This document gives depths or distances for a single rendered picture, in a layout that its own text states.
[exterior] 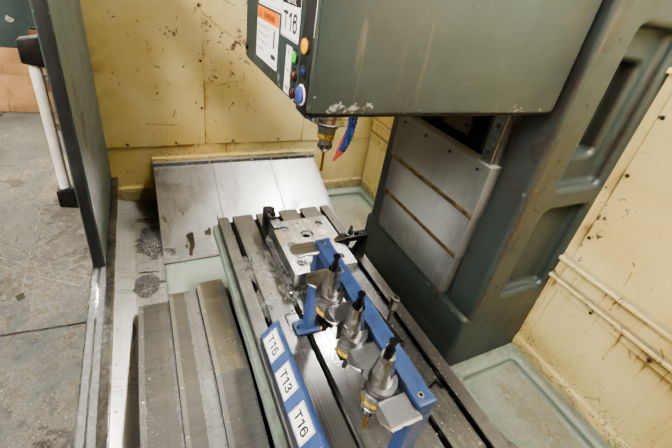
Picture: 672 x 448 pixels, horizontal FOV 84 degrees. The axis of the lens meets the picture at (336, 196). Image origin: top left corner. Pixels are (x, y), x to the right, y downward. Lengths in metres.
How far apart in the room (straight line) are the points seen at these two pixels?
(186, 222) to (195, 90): 0.64
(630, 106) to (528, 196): 0.40
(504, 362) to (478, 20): 1.35
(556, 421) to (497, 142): 1.05
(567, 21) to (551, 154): 0.33
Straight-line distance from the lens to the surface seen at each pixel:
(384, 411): 0.72
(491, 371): 1.74
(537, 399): 1.76
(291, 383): 1.04
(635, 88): 1.38
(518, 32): 0.89
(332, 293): 0.83
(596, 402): 1.71
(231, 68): 2.00
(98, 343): 1.37
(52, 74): 1.29
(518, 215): 1.19
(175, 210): 1.97
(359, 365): 0.76
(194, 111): 2.03
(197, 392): 1.26
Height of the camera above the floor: 1.82
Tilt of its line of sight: 30 degrees down
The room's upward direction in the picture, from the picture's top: 10 degrees clockwise
